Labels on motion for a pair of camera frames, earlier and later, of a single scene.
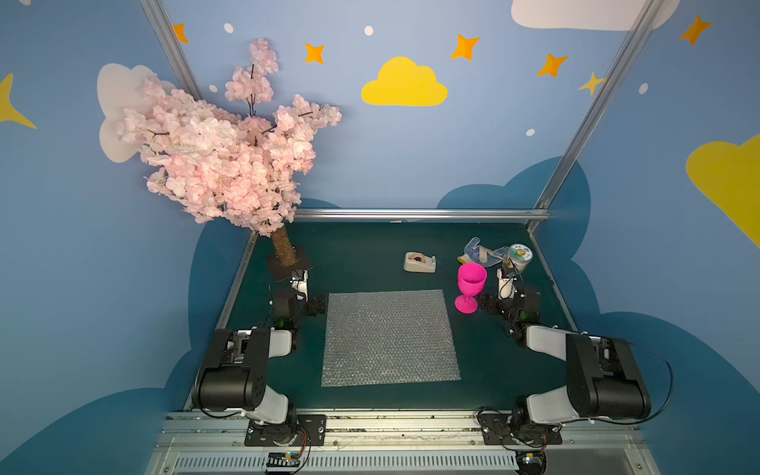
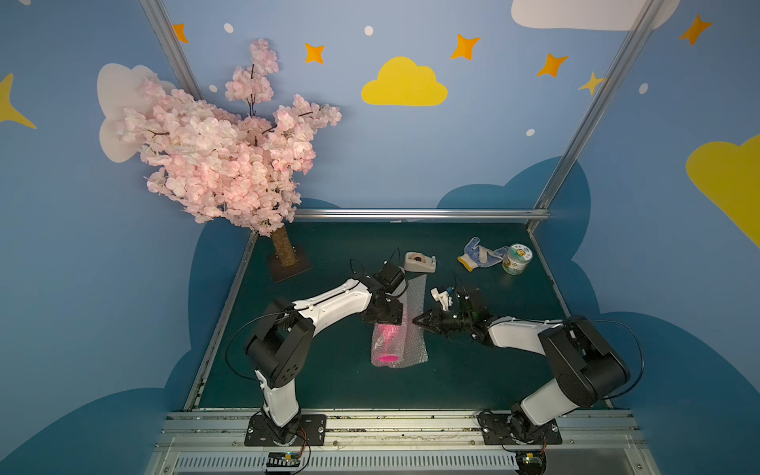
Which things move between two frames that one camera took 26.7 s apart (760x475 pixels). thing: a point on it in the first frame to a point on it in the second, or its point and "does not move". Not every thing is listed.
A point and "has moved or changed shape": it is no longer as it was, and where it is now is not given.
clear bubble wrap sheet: x=390 y=336 has moved or changed shape
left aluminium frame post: x=172 y=47 does not move
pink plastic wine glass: x=471 y=278 to x=387 y=332
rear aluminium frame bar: x=425 y=215 does not move
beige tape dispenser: x=417 y=261 does not move
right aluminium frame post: x=645 y=19 does not move
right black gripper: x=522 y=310 to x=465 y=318
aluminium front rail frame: x=214 y=443 does not move
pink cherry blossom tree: x=241 y=163 does not move
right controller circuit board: x=531 y=462 does not move
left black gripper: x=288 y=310 to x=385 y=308
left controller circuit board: x=283 y=459 does not move
